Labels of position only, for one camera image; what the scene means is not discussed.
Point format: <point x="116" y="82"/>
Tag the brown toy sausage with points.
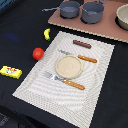
<point x="82" y="44"/>

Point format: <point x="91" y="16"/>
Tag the red toy tomato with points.
<point x="38" y="53"/>

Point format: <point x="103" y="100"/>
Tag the yellow toy banana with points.
<point x="47" y="34"/>

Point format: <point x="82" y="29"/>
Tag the yellow butter box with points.
<point x="11" y="72"/>

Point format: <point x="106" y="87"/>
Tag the round tan wooden plate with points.
<point x="69" y="67"/>

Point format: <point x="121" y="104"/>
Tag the white woven placemat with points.
<point x="66" y="102"/>

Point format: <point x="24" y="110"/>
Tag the brown wooden board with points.
<point x="107" y="27"/>

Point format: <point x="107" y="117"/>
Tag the grey pot centre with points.
<point x="92" y="12"/>

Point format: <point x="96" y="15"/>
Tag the beige bowl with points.
<point x="122" y="15"/>

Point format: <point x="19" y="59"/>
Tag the fork with wooden handle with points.
<point x="68" y="82"/>

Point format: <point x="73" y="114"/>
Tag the knife with wooden handle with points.
<point x="80" y="56"/>

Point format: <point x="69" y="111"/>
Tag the grey pot with long handle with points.
<point x="69" y="9"/>

